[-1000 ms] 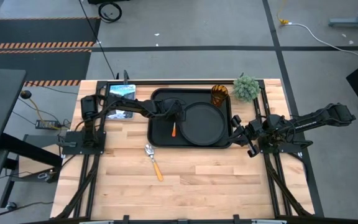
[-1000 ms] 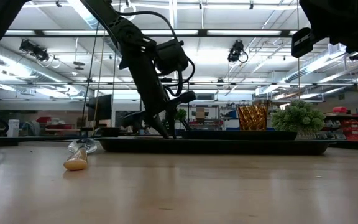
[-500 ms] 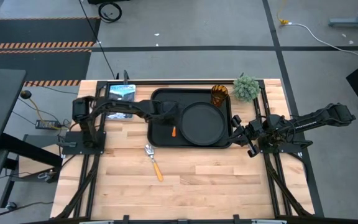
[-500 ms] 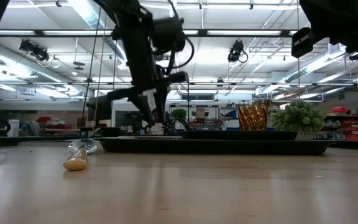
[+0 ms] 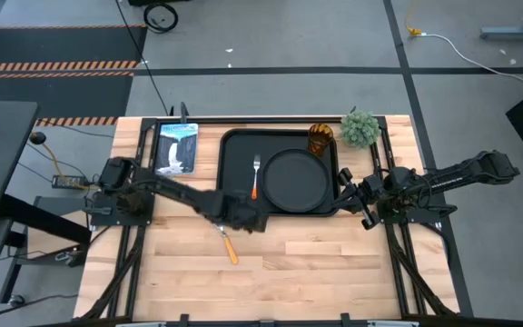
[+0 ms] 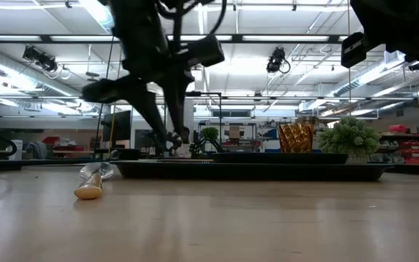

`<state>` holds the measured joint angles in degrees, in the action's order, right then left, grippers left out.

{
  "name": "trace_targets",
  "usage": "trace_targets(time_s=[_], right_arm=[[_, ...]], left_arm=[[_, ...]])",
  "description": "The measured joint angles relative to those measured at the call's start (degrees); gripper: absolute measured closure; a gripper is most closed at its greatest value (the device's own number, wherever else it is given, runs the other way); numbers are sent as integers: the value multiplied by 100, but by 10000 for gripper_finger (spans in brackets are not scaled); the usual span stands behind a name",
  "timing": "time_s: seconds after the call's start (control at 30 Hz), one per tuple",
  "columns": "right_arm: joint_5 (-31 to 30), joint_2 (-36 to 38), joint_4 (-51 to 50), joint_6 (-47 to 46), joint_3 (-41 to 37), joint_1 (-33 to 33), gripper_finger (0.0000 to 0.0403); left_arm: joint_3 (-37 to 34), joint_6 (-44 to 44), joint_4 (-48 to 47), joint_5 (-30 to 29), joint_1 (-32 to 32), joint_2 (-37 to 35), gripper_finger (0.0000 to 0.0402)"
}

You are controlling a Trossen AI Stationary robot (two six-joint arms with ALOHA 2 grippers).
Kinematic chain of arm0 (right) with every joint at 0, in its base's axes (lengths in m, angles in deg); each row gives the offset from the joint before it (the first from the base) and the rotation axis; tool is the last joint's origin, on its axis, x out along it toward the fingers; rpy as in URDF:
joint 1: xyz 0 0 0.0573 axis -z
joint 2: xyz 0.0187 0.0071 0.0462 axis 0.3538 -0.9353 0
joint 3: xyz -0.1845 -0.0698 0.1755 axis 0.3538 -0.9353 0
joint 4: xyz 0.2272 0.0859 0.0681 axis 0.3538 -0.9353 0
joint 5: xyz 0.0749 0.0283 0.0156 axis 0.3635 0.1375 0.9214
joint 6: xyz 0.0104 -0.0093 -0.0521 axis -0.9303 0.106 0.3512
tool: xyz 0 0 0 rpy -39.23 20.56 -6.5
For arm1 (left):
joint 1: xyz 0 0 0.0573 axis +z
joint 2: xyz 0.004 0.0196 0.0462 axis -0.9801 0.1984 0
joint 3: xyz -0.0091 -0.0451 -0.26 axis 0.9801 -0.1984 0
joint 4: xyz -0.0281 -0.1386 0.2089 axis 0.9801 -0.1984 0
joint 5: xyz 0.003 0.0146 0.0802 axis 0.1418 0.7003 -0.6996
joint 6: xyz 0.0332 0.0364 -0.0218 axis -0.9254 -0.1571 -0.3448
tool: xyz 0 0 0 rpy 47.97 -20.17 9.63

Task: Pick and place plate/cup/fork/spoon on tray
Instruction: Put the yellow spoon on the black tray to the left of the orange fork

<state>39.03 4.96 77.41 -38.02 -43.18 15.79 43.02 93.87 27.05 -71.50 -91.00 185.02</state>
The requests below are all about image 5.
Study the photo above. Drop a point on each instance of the black power adapter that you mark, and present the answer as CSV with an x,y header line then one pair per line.
x,y
67,181

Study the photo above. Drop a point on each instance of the waterfall picture book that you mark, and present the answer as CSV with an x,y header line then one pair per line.
x,y
175,150

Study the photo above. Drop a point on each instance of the amber faceted plastic cup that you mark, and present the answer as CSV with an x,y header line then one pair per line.
x,y
319,138

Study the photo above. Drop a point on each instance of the black aluminium table frame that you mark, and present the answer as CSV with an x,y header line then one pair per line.
x,y
266,120

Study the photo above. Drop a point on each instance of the black desk leg frame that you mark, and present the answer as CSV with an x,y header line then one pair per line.
x,y
48,219

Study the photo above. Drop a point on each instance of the black round plate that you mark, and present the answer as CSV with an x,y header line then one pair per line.
x,y
295,181

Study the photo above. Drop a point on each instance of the black round plug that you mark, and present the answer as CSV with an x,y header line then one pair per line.
x,y
37,138

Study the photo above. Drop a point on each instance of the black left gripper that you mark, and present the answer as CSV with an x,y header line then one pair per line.
x,y
243,209

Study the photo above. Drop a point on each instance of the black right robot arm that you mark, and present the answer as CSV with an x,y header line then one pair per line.
x,y
461,175

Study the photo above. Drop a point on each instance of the silver carabiner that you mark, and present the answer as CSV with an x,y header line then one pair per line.
x,y
64,256

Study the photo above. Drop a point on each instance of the small green artificial plant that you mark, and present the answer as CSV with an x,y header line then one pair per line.
x,y
360,129

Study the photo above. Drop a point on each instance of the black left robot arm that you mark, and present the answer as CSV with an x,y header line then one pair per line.
x,y
175,193

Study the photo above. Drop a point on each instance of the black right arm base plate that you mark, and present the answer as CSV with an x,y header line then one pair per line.
x,y
425,217

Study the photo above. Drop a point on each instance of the black rectangular tray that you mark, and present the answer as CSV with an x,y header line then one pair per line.
x,y
239,159

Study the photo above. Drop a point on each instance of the black hazard-striped floor mat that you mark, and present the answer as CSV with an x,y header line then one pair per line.
x,y
62,97
62,45

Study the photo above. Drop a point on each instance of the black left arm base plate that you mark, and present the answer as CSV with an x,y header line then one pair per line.
x,y
102,218

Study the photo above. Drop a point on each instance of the grey table foot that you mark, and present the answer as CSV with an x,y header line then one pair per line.
x,y
516,32

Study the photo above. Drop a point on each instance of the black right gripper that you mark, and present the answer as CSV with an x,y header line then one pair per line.
x,y
372,193

